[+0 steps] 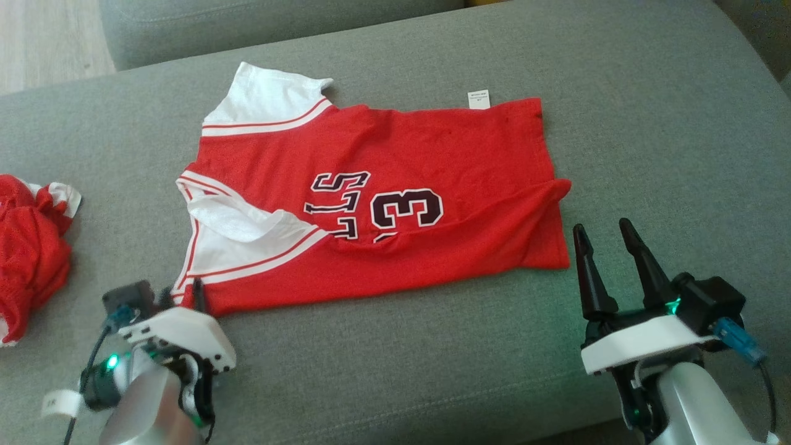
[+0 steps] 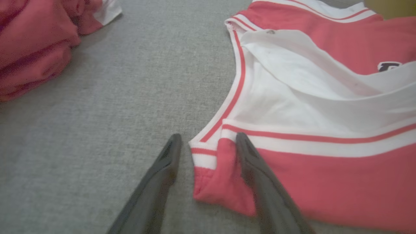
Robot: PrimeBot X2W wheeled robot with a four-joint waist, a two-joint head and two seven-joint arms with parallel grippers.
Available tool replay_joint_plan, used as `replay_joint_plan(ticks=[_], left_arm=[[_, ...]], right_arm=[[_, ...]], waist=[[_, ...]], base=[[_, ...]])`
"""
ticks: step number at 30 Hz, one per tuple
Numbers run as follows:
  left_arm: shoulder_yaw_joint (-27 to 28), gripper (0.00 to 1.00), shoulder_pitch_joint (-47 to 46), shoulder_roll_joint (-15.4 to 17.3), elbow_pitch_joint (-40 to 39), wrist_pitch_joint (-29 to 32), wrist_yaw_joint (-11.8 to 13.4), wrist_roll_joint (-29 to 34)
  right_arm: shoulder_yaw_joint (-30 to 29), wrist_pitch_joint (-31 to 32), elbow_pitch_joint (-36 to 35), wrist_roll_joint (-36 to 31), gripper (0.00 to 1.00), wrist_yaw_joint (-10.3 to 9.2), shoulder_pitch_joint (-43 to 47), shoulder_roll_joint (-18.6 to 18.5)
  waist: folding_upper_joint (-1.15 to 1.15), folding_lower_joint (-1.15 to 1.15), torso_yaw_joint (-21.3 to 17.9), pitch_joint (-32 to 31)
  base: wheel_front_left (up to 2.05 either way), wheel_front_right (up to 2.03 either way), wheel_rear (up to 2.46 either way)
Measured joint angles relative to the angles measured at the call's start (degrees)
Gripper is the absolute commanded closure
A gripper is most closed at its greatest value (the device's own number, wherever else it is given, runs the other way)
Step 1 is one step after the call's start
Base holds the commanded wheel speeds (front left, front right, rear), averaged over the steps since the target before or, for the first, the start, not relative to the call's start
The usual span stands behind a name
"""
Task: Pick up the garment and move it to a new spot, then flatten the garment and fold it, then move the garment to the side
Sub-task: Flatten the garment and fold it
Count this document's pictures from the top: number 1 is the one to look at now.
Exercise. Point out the red shorts white trim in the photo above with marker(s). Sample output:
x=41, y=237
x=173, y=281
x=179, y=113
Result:
x=31, y=259

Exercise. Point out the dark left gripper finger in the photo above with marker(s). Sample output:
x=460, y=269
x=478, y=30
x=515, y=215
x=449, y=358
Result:
x=167, y=298
x=199, y=296

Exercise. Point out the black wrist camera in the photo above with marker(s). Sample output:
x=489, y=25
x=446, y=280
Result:
x=710, y=303
x=133, y=295

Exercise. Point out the grey sofa seat cushion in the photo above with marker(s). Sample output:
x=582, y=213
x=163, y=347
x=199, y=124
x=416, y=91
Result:
x=649, y=154

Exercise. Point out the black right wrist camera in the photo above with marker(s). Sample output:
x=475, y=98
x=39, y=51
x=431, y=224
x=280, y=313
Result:
x=710, y=303

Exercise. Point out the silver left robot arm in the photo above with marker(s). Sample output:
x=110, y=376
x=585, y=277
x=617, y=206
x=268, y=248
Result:
x=148, y=408

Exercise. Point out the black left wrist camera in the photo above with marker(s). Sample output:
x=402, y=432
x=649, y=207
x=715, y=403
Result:
x=133, y=295

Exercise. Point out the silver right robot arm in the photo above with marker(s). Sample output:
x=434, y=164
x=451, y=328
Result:
x=698, y=408

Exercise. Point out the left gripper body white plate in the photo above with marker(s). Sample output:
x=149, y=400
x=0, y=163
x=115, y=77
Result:
x=185, y=337

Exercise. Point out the grey sofa back cushion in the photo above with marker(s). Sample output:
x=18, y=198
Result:
x=247, y=25

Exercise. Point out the red number 23 jersey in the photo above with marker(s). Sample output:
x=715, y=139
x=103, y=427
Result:
x=432, y=154

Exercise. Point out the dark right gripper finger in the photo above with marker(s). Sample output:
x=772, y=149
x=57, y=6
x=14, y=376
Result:
x=593, y=284
x=649, y=278

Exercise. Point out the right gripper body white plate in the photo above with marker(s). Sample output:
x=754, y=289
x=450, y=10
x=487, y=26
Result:
x=642, y=340

